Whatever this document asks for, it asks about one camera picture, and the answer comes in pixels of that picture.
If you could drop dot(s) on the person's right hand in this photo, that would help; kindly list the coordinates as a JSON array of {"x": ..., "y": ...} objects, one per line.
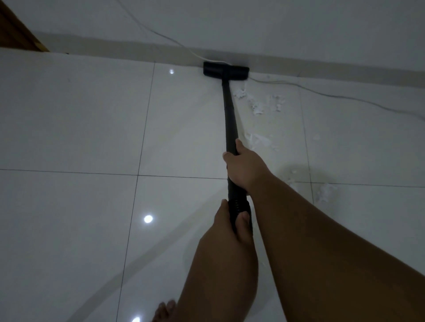
[{"x": 249, "y": 169}]

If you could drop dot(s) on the person's left foot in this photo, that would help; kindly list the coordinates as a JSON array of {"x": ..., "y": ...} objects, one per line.
[{"x": 164, "y": 312}]

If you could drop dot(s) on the person's left hand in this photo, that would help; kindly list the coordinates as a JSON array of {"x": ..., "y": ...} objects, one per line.
[{"x": 225, "y": 255}]

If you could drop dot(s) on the brown wooden door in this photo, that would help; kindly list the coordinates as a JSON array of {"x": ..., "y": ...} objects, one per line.
[{"x": 13, "y": 33}]

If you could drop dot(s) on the white paper scraps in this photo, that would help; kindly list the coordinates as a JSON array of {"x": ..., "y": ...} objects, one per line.
[{"x": 257, "y": 107}]

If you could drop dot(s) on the person's right forearm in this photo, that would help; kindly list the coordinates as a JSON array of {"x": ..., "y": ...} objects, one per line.
[{"x": 332, "y": 265}]

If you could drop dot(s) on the black vacuum wand with nozzle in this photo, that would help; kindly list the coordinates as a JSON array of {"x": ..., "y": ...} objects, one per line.
[{"x": 229, "y": 116}]

